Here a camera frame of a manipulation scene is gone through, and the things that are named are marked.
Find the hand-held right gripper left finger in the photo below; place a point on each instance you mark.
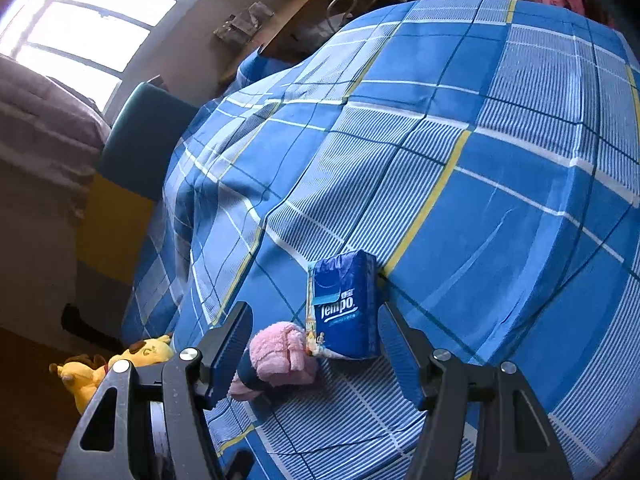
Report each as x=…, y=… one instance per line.
x=227, y=360

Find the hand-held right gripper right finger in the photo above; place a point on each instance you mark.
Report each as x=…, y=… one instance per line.
x=402, y=360

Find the pink fluffy sock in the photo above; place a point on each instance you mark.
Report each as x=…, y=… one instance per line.
x=282, y=360

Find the blue tissue pack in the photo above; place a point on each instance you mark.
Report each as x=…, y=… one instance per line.
x=345, y=310

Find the yellow bear plush toy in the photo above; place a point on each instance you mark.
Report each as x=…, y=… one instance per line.
x=80, y=380

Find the blue plaid bed sheet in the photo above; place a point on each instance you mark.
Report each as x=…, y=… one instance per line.
x=500, y=210

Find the grey yellow blue headboard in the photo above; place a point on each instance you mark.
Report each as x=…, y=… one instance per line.
x=145, y=145

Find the pink patterned curtain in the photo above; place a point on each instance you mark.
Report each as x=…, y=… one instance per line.
x=40, y=125

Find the clear plastic organizer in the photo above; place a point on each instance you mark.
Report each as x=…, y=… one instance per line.
x=242, y=25

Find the wooden desk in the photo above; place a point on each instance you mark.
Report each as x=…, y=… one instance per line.
x=295, y=25

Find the window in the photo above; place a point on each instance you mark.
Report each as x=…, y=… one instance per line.
x=100, y=15

